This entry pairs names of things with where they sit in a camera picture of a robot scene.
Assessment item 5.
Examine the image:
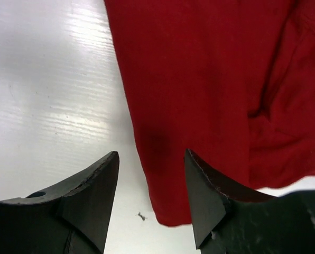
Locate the red t shirt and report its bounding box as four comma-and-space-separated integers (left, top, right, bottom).
105, 1, 315, 226

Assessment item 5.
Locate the small dark lint speck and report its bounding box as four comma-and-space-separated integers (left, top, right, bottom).
137, 212, 148, 221

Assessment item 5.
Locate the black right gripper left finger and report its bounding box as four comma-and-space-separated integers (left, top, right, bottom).
0, 151, 119, 253

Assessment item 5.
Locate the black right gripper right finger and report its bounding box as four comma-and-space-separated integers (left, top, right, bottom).
184, 149, 315, 253

